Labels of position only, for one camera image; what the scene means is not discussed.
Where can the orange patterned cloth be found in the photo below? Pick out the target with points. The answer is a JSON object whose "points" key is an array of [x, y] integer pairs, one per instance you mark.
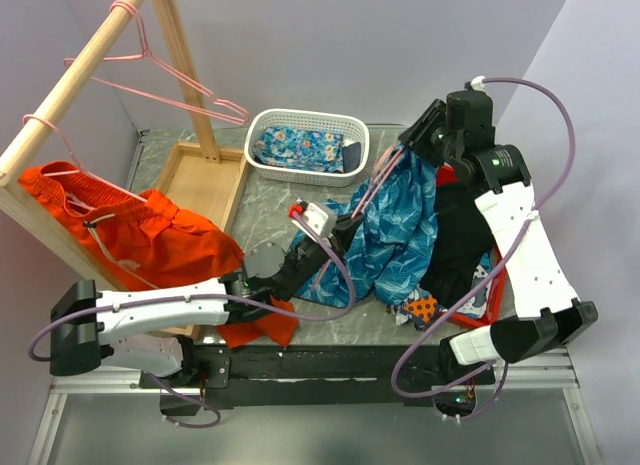
{"points": [[421, 308]]}

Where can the dark blue folded cloth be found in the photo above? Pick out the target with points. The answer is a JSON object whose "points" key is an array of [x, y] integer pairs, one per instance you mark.
{"points": [[351, 157]]}

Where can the pink hanger holding orange shorts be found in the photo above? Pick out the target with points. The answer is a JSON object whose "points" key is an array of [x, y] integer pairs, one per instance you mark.
{"points": [[80, 168]]}

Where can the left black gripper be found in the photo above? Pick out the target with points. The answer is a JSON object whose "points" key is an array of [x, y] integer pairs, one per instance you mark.
{"points": [[343, 233]]}

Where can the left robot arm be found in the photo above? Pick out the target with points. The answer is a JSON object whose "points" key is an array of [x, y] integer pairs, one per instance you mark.
{"points": [[89, 327]]}

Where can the wooden clothes rack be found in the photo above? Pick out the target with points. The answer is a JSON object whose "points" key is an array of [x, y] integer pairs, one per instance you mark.
{"points": [[200, 176]]}

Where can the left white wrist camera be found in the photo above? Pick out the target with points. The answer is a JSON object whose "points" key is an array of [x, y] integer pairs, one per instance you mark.
{"points": [[318, 217]]}

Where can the aluminium frame rail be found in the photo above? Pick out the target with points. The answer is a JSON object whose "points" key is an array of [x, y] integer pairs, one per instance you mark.
{"points": [[552, 370]]}

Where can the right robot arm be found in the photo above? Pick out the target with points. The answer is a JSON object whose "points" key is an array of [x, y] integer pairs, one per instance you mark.
{"points": [[548, 312]]}

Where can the pink wire hanger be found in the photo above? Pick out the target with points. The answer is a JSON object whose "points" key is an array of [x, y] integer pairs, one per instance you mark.
{"points": [[238, 116], [375, 185], [141, 31]]}

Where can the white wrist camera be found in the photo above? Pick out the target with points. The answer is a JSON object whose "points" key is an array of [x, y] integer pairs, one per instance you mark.
{"points": [[318, 217], [476, 84]]}

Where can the red plastic bin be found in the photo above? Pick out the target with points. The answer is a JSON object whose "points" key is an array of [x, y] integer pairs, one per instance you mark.
{"points": [[485, 308]]}

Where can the black garment in bin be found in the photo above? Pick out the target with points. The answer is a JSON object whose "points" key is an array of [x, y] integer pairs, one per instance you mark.
{"points": [[463, 237]]}

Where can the pink wire hanger top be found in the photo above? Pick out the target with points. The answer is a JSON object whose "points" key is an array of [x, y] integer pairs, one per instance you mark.
{"points": [[141, 31]]}

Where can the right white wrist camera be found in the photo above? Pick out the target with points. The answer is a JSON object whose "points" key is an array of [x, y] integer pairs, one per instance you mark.
{"points": [[476, 84]]}

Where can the blue shark print shorts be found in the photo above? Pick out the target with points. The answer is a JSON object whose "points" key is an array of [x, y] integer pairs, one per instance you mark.
{"points": [[410, 265]]}

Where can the orange shorts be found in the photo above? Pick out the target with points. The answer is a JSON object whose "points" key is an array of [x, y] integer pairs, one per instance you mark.
{"points": [[144, 241]]}

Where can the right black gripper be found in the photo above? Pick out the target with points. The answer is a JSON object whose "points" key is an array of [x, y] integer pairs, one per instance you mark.
{"points": [[416, 136]]}

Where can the blue floral cloth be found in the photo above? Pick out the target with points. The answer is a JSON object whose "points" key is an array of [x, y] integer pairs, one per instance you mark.
{"points": [[300, 149]]}

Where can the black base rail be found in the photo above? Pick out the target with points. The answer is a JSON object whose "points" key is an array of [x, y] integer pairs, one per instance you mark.
{"points": [[268, 375]]}

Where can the white plastic basket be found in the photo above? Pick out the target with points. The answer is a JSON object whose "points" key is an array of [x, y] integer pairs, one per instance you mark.
{"points": [[353, 130]]}

